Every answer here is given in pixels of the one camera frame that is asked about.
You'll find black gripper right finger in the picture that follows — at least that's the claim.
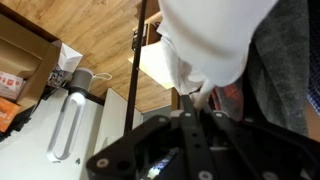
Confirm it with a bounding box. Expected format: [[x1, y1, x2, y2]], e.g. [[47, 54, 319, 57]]
[[181, 95, 320, 180]]

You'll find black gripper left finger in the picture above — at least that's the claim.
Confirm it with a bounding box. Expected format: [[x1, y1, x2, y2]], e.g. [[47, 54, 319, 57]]
[[86, 115, 187, 180]]

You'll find blue white checkered shirt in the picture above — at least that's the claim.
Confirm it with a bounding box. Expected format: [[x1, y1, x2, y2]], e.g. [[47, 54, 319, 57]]
[[307, 0, 320, 115]]

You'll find black garment rack pole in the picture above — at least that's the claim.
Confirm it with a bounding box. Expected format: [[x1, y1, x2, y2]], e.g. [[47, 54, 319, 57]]
[[124, 0, 147, 134]]

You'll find dark grey sweater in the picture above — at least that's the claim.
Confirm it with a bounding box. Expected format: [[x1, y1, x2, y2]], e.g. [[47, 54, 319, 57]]
[[247, 0, 310, 135]]

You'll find white bladeless fan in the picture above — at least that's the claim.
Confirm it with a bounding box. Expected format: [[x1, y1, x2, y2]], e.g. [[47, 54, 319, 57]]
[[46, 67, 113, 162]]

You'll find white paper bag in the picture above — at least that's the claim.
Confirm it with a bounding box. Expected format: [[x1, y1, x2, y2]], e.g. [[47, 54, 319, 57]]
[[58, 43, 83, 73]]

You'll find white cabinet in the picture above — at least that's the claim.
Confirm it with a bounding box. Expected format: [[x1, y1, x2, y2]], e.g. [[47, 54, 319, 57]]
[[0, 87, 144, 180]]

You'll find brown cardboard box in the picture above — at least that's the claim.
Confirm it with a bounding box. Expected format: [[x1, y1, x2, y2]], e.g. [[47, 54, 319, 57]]
[[0, 4, 60, 111]]

